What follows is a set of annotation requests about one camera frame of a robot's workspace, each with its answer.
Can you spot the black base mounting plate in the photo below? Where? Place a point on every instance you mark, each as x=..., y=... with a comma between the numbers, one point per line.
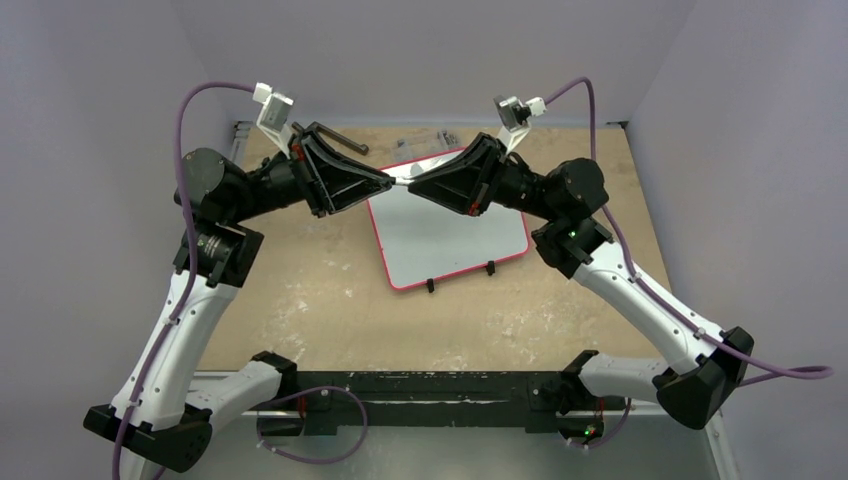
x=533, y=401

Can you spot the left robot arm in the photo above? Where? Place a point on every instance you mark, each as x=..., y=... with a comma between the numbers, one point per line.
x=155, y=421

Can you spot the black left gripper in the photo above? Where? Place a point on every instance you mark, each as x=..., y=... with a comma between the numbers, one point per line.
x=329, y=181

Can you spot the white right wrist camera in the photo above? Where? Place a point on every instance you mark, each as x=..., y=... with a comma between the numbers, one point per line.
x=515, y=116

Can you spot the clear plastic box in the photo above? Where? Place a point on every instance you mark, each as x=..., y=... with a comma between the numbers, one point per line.
x=424, y=145

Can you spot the black metal crank handle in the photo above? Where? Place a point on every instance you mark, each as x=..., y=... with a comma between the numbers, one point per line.
x=359, y=148

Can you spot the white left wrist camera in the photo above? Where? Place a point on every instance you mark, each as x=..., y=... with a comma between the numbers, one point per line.
x=272, y=119

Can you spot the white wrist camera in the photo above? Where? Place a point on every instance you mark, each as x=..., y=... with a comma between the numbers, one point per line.
x=272, y=119
x=515, y=116

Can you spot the red framed whiteboard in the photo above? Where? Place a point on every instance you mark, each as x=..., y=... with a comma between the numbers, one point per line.
x=418, y=239

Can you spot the aluminium frame rail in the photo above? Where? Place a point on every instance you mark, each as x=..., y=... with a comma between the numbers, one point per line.
x=219, y=355

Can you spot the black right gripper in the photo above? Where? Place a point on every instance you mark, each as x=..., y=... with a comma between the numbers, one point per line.
x=488, y=175

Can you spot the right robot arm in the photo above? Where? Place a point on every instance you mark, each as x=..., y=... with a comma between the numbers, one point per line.
x=700, y=363

